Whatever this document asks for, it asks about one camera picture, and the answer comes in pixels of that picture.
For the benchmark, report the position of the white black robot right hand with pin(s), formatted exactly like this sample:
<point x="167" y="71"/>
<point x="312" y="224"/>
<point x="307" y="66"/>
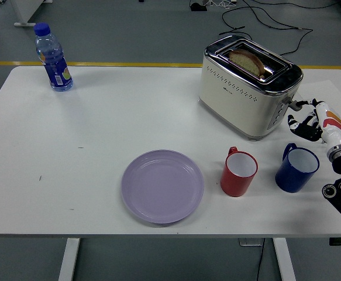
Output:
<point x="331" y="126"/>

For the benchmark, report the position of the grey toaster lever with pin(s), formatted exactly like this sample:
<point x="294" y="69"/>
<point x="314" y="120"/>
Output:
<point x="293" y="104"/>

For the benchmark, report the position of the slice of seeded bread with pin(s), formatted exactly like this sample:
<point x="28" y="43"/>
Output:
<point x="246" y="61"/>

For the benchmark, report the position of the purple round plate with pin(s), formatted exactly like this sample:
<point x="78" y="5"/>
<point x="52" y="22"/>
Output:
<point x="161" y="187"/>

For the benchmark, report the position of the blue mug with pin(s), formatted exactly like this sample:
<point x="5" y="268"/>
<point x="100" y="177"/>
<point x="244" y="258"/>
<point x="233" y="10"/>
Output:
<point x="291" y="180"/>

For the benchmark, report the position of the cream and chrome toaster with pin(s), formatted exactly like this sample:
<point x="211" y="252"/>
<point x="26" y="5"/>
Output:
<point x="237" y="99"/>

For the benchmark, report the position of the red mug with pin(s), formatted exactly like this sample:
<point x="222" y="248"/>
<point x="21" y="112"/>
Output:
<point x="234" y="184"/>

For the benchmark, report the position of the white table leg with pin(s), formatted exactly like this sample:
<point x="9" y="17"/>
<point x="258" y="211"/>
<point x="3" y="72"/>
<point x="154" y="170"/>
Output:
<point x="69" y="260"/>
<point x="284" y="260"/>

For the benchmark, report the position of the water bottle with blue label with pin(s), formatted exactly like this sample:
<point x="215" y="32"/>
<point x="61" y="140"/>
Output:
<point x="57" y="70"/>

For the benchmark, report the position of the white background desk leg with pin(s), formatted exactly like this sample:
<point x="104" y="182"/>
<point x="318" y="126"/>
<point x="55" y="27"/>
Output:
<point x="22" y="14"/>

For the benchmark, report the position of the clear bracket under table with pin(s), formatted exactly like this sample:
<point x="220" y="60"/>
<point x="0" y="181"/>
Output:
<point x="249" y="242"/>

